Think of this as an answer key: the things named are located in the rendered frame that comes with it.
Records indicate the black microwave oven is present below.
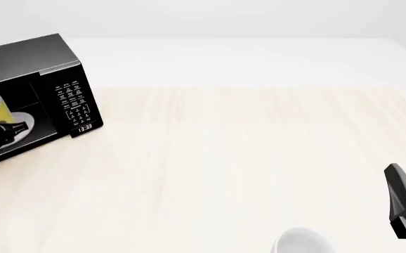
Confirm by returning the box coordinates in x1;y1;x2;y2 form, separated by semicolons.
0;33;105;171

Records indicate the white round turntable plate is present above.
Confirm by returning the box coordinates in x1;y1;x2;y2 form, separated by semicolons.
0;111;37;153

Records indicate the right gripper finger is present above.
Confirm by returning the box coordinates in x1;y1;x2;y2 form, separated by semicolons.
384;162;406;219

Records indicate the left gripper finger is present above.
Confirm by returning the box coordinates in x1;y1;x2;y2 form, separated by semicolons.
0;121;30;140

